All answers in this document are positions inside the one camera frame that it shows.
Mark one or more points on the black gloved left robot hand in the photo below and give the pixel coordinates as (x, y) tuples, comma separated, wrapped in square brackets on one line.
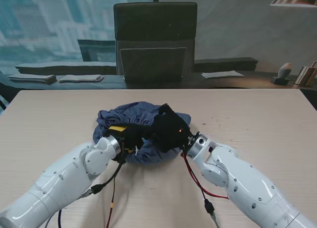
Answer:
[(136, 136)]

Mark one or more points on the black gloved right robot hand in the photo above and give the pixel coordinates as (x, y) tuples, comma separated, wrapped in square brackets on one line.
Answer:
[(171, 131)]

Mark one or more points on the yellow black blue backpack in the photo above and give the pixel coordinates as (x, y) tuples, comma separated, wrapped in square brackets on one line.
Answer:
[(117, 129)]

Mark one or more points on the navy blue rain cover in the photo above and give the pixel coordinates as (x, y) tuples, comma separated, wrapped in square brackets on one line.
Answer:
[(133, 114)]

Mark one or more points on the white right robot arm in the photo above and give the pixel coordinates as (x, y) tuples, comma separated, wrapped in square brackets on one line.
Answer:
[(247, 181)]

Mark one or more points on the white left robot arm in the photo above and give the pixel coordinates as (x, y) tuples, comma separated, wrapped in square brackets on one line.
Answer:
[(57, 181)]

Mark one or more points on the printed office backdrop banner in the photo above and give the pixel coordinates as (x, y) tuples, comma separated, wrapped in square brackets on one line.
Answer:
[(62, 27)]

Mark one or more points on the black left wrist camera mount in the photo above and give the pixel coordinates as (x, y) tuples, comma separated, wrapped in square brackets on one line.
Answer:
[(120, 159)]

